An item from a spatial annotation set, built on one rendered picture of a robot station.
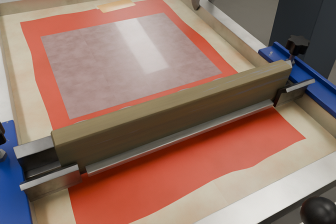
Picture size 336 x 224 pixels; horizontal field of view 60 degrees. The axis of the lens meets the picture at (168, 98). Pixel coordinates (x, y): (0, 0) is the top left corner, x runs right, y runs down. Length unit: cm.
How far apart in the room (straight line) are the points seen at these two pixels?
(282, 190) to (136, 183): 21
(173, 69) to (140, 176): 28
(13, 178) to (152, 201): 19
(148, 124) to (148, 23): 44
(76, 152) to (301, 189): 32
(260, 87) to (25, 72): 48
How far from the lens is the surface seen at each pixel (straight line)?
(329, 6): 110
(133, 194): 46
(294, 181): 48
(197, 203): 46
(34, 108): 60
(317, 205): 25
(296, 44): 62
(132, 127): 41
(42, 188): 44
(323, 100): 61
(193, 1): 85
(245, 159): 52
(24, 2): 91
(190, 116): 46
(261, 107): 55
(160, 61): 68
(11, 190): 45
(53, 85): 64
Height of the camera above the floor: 138
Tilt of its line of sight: 38 degrees down
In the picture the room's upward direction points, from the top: straight up
